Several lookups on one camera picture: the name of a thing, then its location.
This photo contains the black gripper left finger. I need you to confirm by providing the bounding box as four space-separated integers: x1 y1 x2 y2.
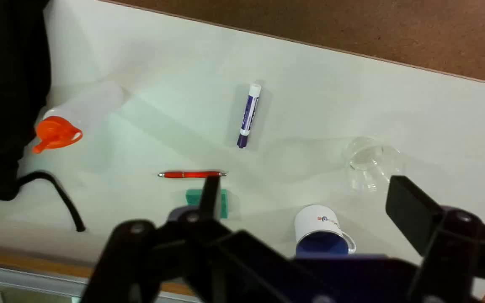
81 173 333 303

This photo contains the black bag with strap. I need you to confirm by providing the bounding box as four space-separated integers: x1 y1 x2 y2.
0 0 87 235

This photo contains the white mug blue inside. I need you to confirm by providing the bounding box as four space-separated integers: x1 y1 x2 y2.
291 202 360 259

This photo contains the green sponge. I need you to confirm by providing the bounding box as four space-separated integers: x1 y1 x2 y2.
183 186 232 220

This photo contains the blue white marker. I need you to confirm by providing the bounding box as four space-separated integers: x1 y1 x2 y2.
234 82 264 151

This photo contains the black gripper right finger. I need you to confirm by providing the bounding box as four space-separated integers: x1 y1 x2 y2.
384 173 485 303

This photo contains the metal window frame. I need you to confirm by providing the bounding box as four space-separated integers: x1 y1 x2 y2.
0 259 188 303

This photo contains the red pen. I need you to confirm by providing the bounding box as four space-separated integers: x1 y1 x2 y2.
156 168 227 180

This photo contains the translucent plastic container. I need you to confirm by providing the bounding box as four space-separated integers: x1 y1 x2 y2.
42 79 128 144

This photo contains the clear plastic cup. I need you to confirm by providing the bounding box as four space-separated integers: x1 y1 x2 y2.
345 133 407 195

